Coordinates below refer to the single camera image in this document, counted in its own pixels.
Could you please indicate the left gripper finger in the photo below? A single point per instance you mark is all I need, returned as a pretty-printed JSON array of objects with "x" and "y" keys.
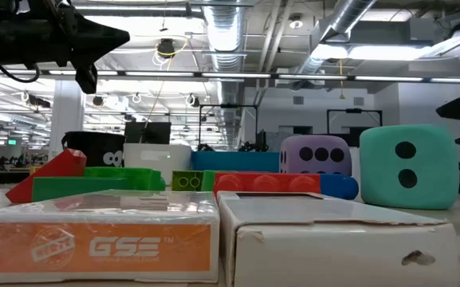
[
  {"x": 98, "y": 36},
  {"x": 87, "y": 79}
]

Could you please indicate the teal foam die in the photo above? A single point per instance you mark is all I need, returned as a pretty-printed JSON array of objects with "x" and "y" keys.
[{"x": 437, "y": 171}]

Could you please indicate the red sloped toy block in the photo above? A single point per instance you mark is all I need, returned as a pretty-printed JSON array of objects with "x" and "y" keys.
[{"x": 54, "y": 167}]

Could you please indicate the yellow toy block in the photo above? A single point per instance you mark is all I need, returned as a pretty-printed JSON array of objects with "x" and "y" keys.
[{"x": 35, "y": 170}]

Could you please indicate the long green toy block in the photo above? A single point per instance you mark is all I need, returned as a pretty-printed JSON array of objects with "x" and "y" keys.
[{"x": 134, "y": 177}]

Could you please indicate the small lime toy block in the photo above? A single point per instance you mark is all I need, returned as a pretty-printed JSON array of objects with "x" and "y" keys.
[{"x": 187, "y": 181}]

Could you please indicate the small blue toy block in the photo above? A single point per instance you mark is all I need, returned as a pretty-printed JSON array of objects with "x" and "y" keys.
[{"x": 339, "y": 187}]

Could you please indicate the purple foam die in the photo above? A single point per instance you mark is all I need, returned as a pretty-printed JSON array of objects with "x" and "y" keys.
[{"x": 317, "y": 167}]

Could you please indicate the large red toy block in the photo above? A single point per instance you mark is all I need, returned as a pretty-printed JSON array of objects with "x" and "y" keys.
[{"x": 267, "y": 184}]

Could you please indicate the white column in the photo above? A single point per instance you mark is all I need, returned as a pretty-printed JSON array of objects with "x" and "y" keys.
[{"x": 68, "y": 115}]

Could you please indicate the black round bucket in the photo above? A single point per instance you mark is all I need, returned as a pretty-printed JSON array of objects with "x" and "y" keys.
[{"x": 90, "y": 145}]

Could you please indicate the black monitor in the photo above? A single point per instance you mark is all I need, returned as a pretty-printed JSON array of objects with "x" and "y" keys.
[{"x": 148, "y": 133}]

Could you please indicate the white plastic bin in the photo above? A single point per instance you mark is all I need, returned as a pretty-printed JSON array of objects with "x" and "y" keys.
[{"x": 154, "y": 163}]

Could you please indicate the long ceiling light bar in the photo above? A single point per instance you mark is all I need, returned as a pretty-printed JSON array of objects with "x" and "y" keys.
[{"x": 233, "y": 75}]

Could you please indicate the red playing card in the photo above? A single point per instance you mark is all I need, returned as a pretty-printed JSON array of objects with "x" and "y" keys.
[{"x": 94, "y": 247}]

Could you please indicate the blue plastic tray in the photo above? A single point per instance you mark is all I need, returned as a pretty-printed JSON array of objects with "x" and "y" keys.
[{"x": 233, "y": 161}]

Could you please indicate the white playing card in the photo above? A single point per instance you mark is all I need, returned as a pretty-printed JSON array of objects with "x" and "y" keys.
[{"x": 333, "y": 255}]

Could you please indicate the silver ventilation duct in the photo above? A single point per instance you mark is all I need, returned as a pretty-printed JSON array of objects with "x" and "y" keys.
[
  {"x": 349, "y": 16},
  {"x": 225, "y": 32}
]

